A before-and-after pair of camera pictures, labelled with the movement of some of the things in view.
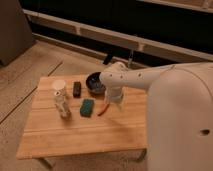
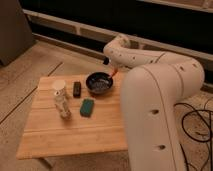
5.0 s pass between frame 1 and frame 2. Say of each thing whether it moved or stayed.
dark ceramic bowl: stayed
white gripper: moved
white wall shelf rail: stayed
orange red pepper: moved
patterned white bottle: stayed
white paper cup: stayed
